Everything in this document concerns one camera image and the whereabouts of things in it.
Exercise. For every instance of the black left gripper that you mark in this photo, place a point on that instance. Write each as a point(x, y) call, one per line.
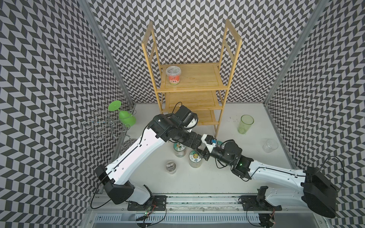
point(189, 142)

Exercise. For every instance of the red tomato seed container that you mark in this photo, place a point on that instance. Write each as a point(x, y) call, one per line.
point(173, 74)

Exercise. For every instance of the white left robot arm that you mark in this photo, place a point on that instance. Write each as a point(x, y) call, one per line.
point(162, 128)

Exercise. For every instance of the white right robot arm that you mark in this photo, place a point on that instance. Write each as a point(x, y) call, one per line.
point(305, 188)

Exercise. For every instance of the carrot seed container red label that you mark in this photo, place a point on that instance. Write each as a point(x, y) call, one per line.
point(180, 149)

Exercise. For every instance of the sunflower seed container yellow label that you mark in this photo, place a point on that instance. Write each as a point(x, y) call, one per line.
point(195, 160)

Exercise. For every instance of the small purple seed jar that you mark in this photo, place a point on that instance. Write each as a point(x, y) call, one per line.
point(171, 167)

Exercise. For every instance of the wooden three-tier shelf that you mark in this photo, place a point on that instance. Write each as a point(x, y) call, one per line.
point(201, 88)

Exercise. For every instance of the green translucent plastic cup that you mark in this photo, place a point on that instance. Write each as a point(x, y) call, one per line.
point(246, 121)

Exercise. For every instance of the green plastic wine glass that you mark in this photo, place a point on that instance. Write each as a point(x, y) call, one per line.
point(125, 116)

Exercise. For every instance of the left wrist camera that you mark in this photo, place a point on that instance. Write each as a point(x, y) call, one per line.
point(209, 141)

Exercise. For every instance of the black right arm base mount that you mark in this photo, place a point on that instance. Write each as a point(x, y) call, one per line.
point(257, 202)

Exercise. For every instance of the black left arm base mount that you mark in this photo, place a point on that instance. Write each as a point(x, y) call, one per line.
point(148, 201)

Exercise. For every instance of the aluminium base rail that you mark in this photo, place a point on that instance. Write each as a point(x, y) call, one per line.
point(199, 210)

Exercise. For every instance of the chrome wire glass rack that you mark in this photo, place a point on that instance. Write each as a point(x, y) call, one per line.
point(105, 123)

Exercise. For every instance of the right aluminium corner post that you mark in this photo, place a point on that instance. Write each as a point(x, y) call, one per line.
point(318, 10)

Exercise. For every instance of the aluminium corner post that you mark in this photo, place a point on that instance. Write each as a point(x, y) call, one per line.
point(90, 18)
point(318, 10)

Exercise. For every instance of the left aluminium corner post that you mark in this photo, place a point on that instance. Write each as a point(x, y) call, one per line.
point(90, 18)

